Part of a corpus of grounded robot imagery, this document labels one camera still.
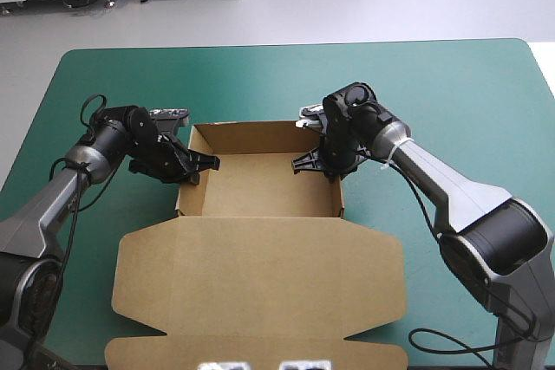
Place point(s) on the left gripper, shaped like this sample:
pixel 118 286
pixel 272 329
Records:
pixel 167 161

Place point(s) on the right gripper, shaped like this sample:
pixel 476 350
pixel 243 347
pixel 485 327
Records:
pixel 342 157

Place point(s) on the brown cardboard box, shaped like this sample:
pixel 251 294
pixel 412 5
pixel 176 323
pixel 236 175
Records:
pixel 260 283

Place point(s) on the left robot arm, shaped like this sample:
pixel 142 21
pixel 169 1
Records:
pixel 56 196

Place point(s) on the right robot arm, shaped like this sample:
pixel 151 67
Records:
pixel 485 218

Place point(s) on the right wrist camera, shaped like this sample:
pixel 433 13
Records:
pixel 310 116

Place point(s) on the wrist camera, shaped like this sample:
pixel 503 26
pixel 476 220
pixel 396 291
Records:
pixel 170 113
pixel 310 116

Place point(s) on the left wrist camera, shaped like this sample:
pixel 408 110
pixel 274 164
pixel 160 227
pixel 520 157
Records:
pixel 170 113

